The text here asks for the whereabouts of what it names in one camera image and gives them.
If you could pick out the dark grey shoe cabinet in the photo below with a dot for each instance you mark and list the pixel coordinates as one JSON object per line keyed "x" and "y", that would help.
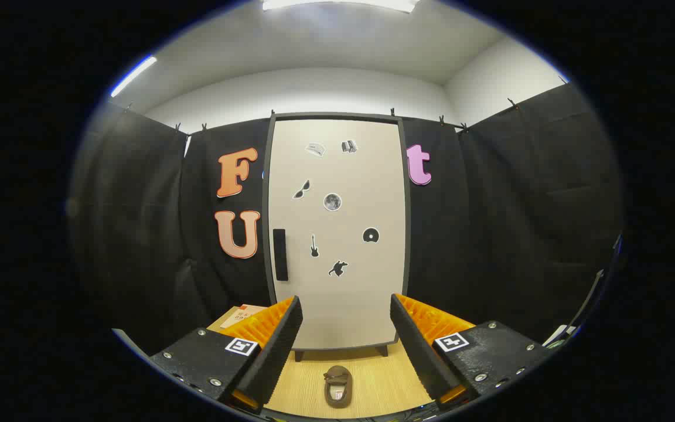
{"x": 337, "y": 115}

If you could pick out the wide ceiling light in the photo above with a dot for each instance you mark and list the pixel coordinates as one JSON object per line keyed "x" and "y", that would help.
{"x": 337, "y": 3}

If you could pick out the narrow ceiling light strip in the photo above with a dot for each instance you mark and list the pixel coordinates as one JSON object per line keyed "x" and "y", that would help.
{"x": 133, "y": 75}

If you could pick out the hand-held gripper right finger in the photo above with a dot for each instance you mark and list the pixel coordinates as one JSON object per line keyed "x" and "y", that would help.
{"x": 416, "y": 346}

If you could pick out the black stand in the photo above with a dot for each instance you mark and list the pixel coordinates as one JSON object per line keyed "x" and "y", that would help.
{"x": 590, "y": 296}

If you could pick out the black backdrop cloth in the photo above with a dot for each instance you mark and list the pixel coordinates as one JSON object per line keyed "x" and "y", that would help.
{"x": 490, "y": 234}

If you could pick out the white sheet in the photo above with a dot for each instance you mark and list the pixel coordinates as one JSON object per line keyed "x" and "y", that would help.
{"x": 557, "y": 335}

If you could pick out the stack of books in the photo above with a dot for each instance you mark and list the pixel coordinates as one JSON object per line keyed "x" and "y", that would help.
{"x": 242, "y": 313}

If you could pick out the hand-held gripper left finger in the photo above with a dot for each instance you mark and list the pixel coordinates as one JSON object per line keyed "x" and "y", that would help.
{"x": 276, "y": 346}

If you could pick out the brown fuzzy shoe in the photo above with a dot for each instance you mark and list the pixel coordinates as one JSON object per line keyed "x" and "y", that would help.
{"x": 337, "y": 390}

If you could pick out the white shoe cabinet door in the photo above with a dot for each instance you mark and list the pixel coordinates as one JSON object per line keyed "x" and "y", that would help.
{"x": 349, "y": 305}

